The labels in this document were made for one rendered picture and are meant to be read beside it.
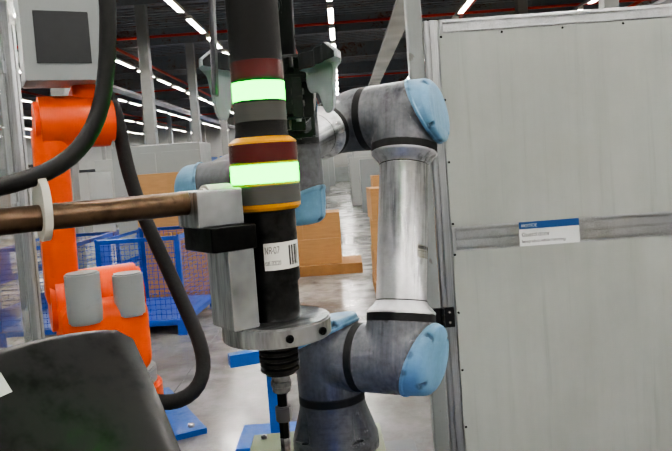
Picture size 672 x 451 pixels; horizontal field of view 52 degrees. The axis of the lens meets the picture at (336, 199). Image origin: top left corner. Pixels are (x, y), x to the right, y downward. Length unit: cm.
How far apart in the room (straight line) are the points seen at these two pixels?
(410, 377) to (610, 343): 147
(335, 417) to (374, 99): 54
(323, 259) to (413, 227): 859
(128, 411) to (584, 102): 205
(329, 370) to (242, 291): 76
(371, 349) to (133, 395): 64
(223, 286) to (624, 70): 213
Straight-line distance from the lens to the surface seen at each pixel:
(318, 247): 969
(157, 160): 1114
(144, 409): 53
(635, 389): 258
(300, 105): 68
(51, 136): 440
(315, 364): 118
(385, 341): 111
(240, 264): 41
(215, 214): 41
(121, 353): 56
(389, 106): 118
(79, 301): 421
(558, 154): 236
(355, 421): 122
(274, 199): 42
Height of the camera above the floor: 156
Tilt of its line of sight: 3 degrees down
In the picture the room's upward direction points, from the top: 4 degrees counter-clockwise
